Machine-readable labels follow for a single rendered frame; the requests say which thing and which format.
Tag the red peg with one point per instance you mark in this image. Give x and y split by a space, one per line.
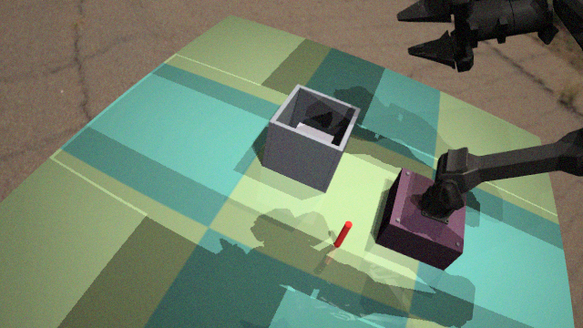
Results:
339 241

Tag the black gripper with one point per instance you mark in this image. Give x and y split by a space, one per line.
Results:
474 21

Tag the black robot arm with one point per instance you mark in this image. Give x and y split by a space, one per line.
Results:
458 171

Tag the white square plate with hole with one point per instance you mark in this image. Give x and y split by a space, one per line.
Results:
315 132

